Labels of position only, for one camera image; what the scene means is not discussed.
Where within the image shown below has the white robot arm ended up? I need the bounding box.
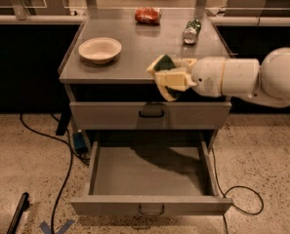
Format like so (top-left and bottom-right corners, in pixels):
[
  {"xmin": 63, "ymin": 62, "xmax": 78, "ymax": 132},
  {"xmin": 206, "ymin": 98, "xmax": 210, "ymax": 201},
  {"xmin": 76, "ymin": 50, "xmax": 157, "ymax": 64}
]
[{"xmin": 146, "ymin": 48, "xmax": 290, "ymax": 108}]

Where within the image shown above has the grey drawer cabinet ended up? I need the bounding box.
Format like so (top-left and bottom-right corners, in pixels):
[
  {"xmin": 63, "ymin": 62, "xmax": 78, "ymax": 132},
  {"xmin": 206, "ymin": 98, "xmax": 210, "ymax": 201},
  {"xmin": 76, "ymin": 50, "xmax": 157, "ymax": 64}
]
[{"xmin": 60, "ymin": 8, "xmax": 232, "ymax": 216}]

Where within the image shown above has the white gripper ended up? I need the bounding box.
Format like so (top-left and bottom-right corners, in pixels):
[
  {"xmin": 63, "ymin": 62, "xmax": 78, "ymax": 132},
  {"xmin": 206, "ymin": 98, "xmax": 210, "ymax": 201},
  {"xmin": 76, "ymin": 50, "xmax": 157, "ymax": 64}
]
[{"xmin": 154, "ymin": 57, "xmax": 227, "ymax": 98}]

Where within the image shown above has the green and yellow sponge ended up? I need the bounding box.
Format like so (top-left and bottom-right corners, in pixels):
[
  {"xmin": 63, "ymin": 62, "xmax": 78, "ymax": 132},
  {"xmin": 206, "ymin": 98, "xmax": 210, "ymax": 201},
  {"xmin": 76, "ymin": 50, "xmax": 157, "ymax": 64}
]
[{"xmin": 146, "ymin": 55, "xmax": 182, "ymax": 101}]

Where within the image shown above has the open grey middle drawer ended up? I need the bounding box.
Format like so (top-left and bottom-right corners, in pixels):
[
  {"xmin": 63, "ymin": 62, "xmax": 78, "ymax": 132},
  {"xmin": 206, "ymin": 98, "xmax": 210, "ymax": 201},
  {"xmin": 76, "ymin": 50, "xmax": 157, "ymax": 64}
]
[{"xmin": 71, "ymin": 141, "xmax": 232, "ymax": 216}]

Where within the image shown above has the closed grey top drawer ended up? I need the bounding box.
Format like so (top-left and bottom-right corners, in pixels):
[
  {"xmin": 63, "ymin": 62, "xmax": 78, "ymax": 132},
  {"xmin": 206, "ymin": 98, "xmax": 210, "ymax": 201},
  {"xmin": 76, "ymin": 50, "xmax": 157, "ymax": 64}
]
[{"xmin": 70, "ymin": 102, "xmax": 231, "ymax": 130}]

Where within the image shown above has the orange soda can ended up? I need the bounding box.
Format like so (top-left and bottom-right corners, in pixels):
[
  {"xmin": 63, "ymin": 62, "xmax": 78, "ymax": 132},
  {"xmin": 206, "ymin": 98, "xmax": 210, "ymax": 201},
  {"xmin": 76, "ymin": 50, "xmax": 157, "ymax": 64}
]
[{"xmin": 135, "ymin": 7, "xmax": 162, "ymax": 24}]

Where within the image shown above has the white bowl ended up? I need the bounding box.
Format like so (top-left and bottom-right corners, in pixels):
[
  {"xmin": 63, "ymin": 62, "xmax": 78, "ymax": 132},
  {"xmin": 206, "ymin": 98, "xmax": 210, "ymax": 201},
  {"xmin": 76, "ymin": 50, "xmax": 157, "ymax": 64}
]
[{"xmin": 78, "ymin": 37, "xmax": 122, "ymax": 64}]

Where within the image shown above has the black bar on floor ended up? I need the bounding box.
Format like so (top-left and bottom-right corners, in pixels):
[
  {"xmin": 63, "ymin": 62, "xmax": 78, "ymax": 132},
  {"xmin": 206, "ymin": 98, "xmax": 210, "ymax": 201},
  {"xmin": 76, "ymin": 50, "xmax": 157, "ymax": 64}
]
[{"xmin": 7, "ymin": 192, "xmax": 29, "ymax": 234}]

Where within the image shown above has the black floor cable left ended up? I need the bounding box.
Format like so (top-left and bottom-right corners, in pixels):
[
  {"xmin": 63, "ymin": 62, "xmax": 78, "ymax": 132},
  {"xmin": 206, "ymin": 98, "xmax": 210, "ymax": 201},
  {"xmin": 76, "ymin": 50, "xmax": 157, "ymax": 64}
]
[{"xmin": 19, "ymin": 113, "xmax": 91, "ymax": 234}]

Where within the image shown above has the blue power adapter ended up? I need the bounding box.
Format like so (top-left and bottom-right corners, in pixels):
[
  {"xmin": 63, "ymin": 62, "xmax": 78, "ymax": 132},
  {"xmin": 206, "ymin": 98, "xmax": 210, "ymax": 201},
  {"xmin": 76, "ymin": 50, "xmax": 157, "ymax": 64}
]
[{"xmin": 72, "ymin": 132, "xmax": 87, "ymax": 154}]

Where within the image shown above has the dark long counter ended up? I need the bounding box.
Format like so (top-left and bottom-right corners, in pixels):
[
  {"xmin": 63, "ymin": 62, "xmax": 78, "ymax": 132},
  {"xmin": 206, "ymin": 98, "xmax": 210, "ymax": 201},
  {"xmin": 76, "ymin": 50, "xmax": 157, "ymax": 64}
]
[{"xmin": 0, "ymin": 14, "xmax": 290, "ymax": 114}]

